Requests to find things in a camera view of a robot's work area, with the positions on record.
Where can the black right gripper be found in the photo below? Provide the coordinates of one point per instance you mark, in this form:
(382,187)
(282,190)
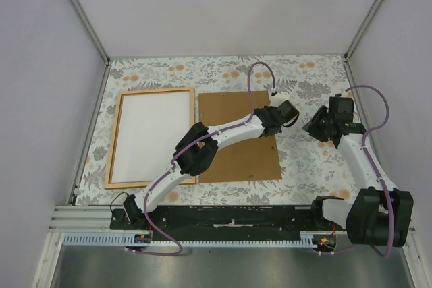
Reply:
(311,126)

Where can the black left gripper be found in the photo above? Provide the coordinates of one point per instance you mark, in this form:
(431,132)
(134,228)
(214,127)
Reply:
(268,109)

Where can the aluminium rail base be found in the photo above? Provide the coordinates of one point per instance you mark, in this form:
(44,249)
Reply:
(99,219)

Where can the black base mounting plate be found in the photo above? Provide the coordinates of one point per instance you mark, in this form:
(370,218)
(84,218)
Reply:
(239,223)

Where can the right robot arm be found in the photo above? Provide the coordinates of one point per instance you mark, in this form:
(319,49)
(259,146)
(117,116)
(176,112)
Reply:
(381,213)

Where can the white photo paper sheet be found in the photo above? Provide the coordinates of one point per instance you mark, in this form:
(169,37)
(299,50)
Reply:
(152,136)

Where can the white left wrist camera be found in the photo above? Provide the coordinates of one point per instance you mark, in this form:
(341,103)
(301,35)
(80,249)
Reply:
(277,98)

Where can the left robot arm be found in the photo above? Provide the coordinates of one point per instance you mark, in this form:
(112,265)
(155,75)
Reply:
(196,150)

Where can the brown frame backing board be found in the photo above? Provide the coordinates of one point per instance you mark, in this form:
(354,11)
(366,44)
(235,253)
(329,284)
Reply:
(249,160)

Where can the wooden picture frame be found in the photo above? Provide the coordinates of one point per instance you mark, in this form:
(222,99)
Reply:
(114,153)

